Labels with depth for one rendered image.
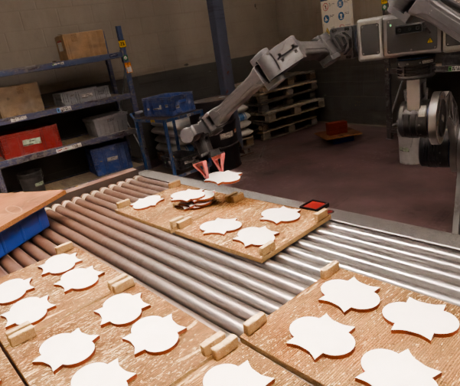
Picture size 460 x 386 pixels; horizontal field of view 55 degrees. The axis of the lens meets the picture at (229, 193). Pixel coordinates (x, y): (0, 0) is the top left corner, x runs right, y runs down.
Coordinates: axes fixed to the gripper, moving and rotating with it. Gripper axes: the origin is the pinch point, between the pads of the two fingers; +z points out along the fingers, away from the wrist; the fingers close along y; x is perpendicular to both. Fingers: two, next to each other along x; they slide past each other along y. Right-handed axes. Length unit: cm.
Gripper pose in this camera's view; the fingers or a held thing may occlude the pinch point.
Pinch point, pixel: (214, 174)
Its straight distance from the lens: 170.1
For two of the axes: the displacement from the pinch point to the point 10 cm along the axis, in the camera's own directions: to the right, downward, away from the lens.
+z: 3.4, 9.3, 1.1
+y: -7.1, 3.3, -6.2
